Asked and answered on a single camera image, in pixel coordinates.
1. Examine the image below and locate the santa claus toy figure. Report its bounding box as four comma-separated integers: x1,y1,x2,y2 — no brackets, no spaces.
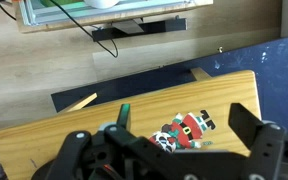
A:
149,109,217,153

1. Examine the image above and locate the thin black floor cable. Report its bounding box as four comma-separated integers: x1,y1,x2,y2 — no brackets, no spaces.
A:
0,0,120,59

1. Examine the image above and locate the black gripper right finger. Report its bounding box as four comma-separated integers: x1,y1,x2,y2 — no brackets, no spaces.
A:
228,102,287,180

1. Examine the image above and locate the wooden framed board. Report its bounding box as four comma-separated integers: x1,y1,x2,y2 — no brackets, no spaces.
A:
14,0,215,34

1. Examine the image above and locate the black stand base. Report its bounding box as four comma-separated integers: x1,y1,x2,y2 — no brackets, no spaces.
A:
91,17,188,43

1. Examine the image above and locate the wooden table leg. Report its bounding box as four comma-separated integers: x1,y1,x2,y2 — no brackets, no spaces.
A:
61,92,99,114
190,67,213,82

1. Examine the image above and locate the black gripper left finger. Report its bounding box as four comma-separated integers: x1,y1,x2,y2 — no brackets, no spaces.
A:
45,103,198,180

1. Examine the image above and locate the dark blue floor mat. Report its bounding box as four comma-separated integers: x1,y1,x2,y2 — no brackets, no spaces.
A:
50,35,288,134

